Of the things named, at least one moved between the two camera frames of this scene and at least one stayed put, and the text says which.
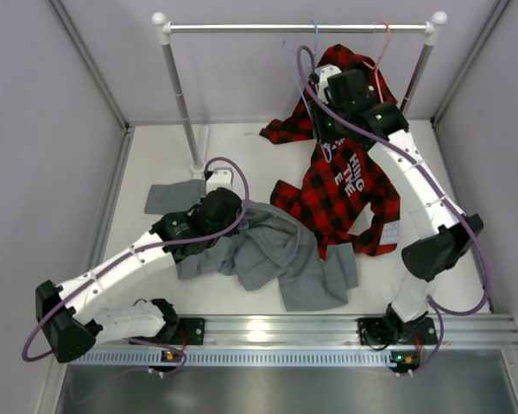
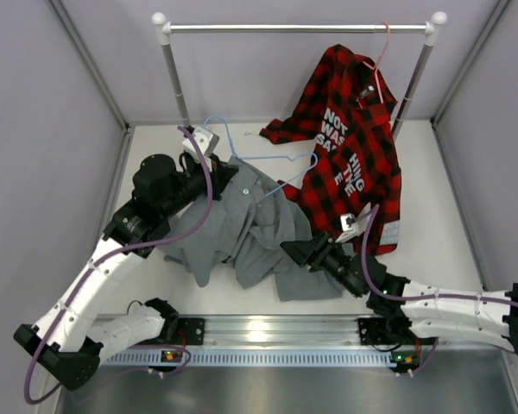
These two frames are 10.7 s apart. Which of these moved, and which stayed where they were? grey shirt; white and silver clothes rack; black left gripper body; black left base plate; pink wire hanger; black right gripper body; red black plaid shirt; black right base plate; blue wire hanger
Moved: black left gripper body; black right gripper body; grey shirt; blue wire hanger
Stayed: pink wire hanger; white and silver clothes rack; black right base plate; red black plaid shirt; black left base plate
